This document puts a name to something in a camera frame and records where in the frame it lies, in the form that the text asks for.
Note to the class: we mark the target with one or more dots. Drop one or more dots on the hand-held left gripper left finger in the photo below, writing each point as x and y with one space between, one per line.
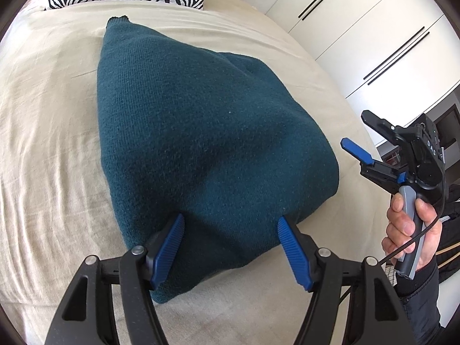
167 249

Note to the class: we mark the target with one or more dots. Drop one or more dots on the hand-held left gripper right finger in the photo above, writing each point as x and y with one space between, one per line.
293 255

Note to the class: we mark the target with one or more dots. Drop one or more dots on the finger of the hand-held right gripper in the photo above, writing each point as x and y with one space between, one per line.
377 124
355 149

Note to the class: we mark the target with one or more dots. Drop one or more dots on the dark teal knit sweater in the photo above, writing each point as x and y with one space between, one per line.
197 133

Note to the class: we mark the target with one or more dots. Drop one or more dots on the person's right forearm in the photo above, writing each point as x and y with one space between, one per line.
420 298

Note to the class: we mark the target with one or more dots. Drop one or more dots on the person's right hand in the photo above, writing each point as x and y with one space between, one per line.
431 233

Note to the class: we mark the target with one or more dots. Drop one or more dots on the bed with beige sheet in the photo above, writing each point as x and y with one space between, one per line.
46 97

